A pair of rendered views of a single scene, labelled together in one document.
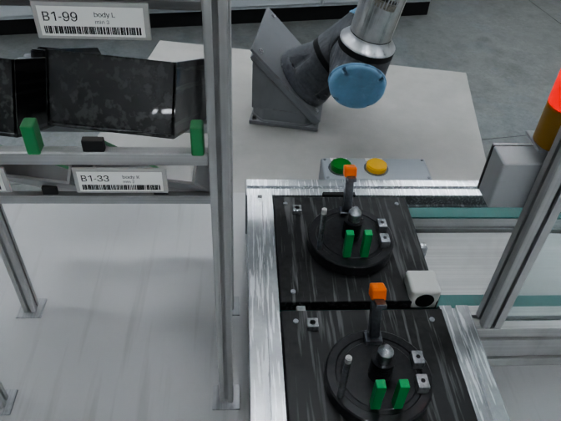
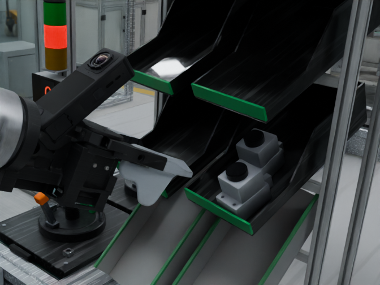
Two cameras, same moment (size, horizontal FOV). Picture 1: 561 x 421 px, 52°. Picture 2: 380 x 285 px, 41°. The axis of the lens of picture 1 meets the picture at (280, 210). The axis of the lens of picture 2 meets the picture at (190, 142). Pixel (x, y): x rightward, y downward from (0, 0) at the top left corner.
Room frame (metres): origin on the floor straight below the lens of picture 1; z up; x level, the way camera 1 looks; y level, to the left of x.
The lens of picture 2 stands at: (1.21, 0.70, 1.54)
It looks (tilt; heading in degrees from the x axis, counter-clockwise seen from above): 21 degrees down; 222
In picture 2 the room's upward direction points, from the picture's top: 4 degrees clockwise
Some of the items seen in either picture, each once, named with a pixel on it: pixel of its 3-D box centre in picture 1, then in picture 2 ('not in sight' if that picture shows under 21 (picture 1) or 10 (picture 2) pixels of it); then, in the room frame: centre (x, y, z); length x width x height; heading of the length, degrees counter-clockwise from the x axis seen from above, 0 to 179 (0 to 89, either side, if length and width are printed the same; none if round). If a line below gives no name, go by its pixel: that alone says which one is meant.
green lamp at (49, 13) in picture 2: not in sight; (55, 13); (0.57, -0.32, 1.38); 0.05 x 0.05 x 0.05
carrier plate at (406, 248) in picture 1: (348, 247); (72, 228); (0.67, -0.12, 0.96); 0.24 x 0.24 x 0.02; 6
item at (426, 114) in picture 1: (296, 126); not in sight; (1.19, -0.03, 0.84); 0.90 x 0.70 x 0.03; 85
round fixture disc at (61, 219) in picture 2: (350, 239); (72, 220); (0.67, -0.12, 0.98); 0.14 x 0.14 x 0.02
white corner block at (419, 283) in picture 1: (421, 289); not in sight; (0.58, -0.22, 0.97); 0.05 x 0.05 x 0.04; 6
